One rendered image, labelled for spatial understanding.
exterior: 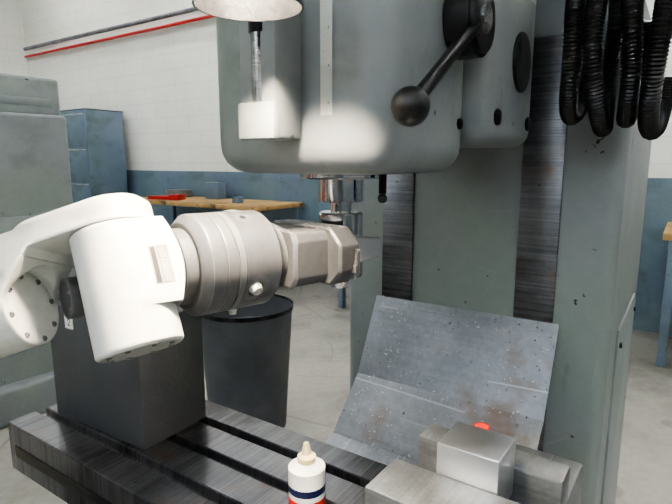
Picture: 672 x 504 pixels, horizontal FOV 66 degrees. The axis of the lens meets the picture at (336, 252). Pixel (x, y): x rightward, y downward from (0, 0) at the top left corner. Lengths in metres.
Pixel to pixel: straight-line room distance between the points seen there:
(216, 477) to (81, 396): 0.28
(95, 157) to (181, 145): 1.20
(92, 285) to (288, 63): 0.23
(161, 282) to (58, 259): 0.10
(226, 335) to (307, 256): 1.98
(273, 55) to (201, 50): 6.61
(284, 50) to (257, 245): 0.16
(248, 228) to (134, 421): 0.45
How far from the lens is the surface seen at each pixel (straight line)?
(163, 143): 7.55
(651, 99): 0.67
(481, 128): 0.60
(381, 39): 0.45
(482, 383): 0.89
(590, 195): 0.84
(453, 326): 0.91
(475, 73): 0.60
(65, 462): 0.88
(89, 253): 0.42
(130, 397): 0.82
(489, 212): 0.88
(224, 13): 0.41
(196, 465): 0.79
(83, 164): 7.82
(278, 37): 0.45
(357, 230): 0.54
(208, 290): 0.43
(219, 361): 2.52
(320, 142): 0.46
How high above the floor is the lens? 1.32
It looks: 10 degrees down
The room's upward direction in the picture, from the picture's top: straight up
